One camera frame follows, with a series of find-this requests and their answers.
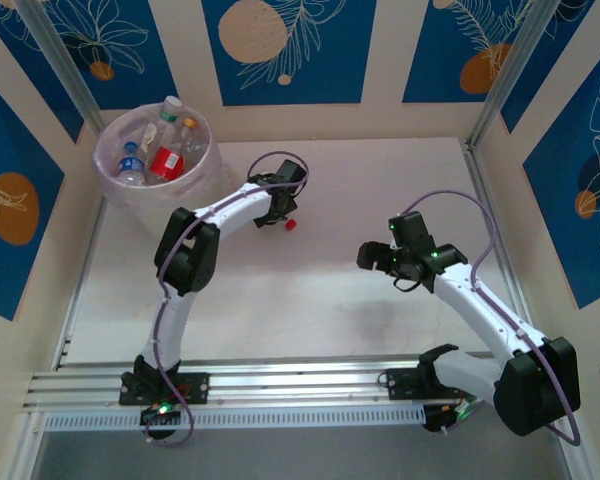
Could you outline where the aluminium side rail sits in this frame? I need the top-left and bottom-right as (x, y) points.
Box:
(462, 142), (537, 329)
(52, 199), (107, 372)

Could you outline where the aluminium frame post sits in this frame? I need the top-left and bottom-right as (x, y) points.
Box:
(17, 0), (107, 132)
(465, 0), (565, 147)

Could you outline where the short black cable loop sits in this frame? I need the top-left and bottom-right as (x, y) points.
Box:
(392, 275), (422, 295)

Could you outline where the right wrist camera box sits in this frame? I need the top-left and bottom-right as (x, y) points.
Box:
(388, 211), (435, 251)

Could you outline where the blue label clear bottle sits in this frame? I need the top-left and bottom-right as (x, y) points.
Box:
(115, 141), (149, 187)

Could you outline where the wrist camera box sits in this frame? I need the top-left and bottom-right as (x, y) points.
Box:
(388, 211), (435, 251)
(273, 159), (310, 187)

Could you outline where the clear bottle crane label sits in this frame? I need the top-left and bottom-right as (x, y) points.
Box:
(138, 95), (184, 154)

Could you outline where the small red barcode label bottle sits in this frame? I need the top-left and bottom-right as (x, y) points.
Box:
(147, 144), (187, 184)

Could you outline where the black controller board green light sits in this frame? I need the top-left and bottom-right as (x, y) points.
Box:
(422, 397), (482, 434)
(139, 402), (182, 427)

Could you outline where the purple cable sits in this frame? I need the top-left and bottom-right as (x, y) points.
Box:
(142, 149), (312, 449)
(402, 189), (584, 447)

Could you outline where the white slotted cable duct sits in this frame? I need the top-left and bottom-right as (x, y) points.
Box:
(44, 402), (427, 431)

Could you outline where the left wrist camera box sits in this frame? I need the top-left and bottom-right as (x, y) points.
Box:
(273, 159), (310, 187)

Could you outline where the transparent plastic bin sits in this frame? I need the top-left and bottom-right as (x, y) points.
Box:
(90, 101), (237, 209)

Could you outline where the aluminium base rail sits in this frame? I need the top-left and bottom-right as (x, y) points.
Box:
(22, 353), (496, 412)

